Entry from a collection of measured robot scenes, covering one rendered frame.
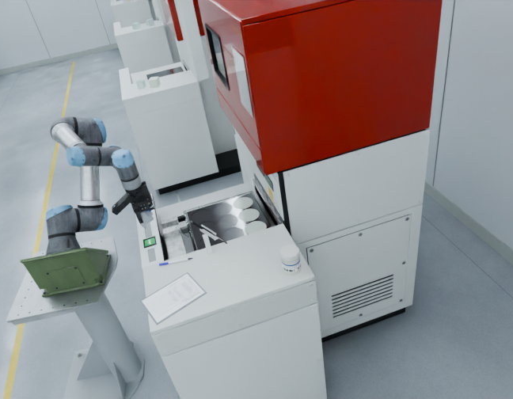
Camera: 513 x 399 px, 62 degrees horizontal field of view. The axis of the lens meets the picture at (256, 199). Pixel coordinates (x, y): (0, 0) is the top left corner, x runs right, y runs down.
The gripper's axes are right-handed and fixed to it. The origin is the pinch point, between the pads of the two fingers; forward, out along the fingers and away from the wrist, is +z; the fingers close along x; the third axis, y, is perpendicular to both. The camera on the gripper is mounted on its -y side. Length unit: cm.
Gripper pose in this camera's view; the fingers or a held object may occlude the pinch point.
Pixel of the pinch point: (142, 226)
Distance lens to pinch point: 188.1
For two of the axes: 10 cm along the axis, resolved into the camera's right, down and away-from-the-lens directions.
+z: 1.5, 8.1, 5.7
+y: 9.4, -2.9, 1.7
